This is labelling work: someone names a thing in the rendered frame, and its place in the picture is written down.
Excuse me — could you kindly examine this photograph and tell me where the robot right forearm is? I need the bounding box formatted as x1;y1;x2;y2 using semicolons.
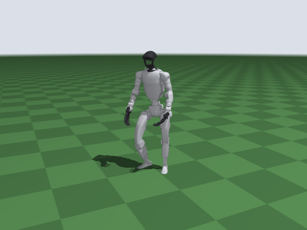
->
127;93;137;112

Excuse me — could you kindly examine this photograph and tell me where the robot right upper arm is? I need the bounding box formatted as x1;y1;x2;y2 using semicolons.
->
132;71;142;95

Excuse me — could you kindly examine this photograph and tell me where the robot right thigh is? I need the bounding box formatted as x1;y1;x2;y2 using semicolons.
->
134;109;152;148

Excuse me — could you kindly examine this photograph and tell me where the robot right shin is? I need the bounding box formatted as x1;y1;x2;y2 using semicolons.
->
134;145;150;164

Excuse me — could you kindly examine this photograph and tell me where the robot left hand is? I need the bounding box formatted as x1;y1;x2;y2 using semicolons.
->
153;112;169;126

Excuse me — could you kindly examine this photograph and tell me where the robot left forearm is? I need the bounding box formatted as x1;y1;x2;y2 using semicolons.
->
165;92;173;117

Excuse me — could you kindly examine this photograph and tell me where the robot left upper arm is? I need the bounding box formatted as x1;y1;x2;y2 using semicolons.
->
159;71;173;98

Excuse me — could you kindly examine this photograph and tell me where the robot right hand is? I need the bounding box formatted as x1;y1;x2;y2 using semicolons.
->
124;106;131;126

